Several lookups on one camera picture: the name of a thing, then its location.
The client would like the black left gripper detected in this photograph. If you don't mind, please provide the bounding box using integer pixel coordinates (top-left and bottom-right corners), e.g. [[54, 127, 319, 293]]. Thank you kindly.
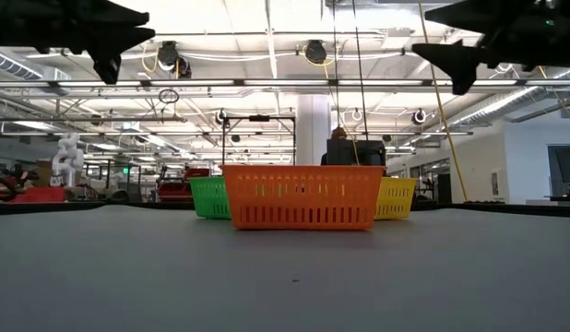
[[0, 0, 157, 86]]

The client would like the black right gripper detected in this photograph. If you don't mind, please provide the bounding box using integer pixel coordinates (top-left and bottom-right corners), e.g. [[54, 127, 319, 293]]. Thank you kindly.
[[411, 0, 570, 96]]

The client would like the black monitor back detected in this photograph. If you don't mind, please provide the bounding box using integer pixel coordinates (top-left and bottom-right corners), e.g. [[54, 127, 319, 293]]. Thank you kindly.
[[326, 138, 387, 167]]

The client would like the person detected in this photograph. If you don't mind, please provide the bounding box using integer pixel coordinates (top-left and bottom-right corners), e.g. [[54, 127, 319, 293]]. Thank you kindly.
[[320, 125, 355, 167]]

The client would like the red machine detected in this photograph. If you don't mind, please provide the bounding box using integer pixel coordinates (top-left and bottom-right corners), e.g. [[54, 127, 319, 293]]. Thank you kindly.
[[156, 165, 211, 204]]

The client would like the long ceiling light strip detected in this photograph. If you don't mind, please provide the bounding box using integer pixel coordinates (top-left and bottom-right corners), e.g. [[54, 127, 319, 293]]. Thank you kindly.
[[0, 78, 570, 89]]

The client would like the yellow plastic basket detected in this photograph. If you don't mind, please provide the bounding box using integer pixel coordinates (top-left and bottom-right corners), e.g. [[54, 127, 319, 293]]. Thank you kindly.
[[374, 176, 419, 220]]

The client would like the red equipment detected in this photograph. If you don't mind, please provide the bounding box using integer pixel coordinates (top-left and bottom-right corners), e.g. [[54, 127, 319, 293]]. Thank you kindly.
[[0, 170, 67, 204]]

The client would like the white building pillar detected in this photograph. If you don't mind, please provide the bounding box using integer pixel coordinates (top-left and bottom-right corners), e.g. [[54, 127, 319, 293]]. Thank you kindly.
[[296, 94, 333, 167]]

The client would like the green plastic basket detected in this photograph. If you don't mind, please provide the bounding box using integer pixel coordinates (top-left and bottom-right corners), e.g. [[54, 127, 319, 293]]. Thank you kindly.
[[188, 176, 232, 219]]

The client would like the orange plastic basket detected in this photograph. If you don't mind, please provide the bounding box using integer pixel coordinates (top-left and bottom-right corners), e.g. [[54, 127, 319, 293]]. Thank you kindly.
[[221, 164, 386, 231]]

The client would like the silver ceiling duct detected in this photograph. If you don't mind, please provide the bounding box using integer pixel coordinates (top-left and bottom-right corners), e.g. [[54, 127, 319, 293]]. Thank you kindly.
[[0, 50, 72, 98], [445, 68, 570, 131]]

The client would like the yellow hanging cable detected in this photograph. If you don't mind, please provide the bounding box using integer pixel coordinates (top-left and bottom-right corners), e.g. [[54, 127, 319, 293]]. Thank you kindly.
[[417, 0, 470, 204]]

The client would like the thin black hanging cable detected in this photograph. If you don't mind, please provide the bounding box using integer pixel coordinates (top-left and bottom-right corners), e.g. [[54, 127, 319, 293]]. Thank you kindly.
[[331, 0, 340, 139]]

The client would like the dark wall screen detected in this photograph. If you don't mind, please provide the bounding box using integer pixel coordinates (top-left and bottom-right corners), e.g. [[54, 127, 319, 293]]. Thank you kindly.
[[546, 144, 570, 198]]

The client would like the black metal frame rig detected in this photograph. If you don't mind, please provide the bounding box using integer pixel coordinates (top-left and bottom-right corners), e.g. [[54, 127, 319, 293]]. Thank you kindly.
[[221, 114, 297, 167]]

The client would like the black table frame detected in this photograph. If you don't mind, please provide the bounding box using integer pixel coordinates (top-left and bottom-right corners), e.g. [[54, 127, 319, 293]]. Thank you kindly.
[[0, 198, 570, 219]]

